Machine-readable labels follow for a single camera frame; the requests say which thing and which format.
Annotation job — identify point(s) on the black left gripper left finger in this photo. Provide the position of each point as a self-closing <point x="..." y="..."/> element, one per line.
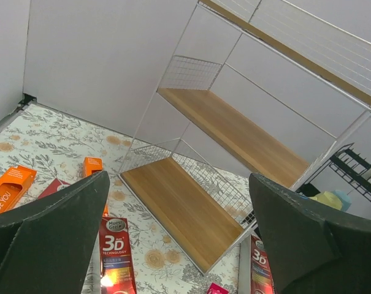
<point x="46" y="245"/>

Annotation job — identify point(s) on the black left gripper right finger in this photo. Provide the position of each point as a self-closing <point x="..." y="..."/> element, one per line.
<point x="311" y="247"/>

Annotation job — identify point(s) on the red 3D toothpaste box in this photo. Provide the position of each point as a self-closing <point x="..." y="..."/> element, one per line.
<point x="261" y="277"/>
<point x="117" y="272"/>

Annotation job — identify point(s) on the orange toothpaste box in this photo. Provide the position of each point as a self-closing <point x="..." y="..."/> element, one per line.
<point x="92" y="165"/>
<point x="13" y="185"/>

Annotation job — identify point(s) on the yellow-green mug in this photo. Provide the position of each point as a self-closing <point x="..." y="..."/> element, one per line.
<point x="329" y="199"/>

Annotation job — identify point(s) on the light blue cup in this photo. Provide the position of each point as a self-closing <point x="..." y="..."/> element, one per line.
<point x="344" y="198"/>

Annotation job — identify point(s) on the black dish rack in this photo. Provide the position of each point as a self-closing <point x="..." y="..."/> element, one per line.
<point x="349" y="166"/>

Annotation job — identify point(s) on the floral table mat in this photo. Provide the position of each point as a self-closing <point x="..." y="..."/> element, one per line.
<point x="55" y="145"/>

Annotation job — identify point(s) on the pink toothpaste box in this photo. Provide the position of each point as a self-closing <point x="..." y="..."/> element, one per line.
<point x="216" y="289"/>

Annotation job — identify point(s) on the white wire wooden shelf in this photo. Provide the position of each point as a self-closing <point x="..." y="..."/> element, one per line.
<point x="251" y="87"/>

